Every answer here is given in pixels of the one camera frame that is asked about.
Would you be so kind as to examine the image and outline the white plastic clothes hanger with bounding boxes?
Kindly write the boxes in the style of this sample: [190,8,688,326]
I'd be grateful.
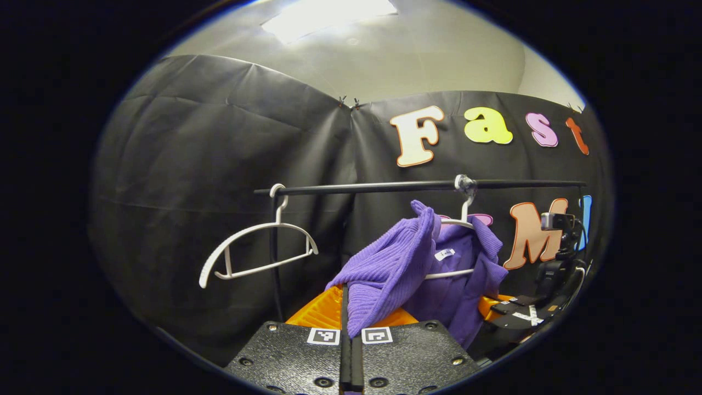
[199,183,319,289]
[423,174,479,280]

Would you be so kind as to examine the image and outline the purple ribbed shirt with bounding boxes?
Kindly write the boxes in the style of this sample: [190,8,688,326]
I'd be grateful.
[325,199,509,350]

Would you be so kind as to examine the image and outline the black metal clothes rack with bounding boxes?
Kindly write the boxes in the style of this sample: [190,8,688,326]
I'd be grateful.
[253,179,588,324]

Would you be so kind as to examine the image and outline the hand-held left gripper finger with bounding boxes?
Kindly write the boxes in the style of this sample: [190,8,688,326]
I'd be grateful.
[224,284,352,395]
[352,307,483,395]

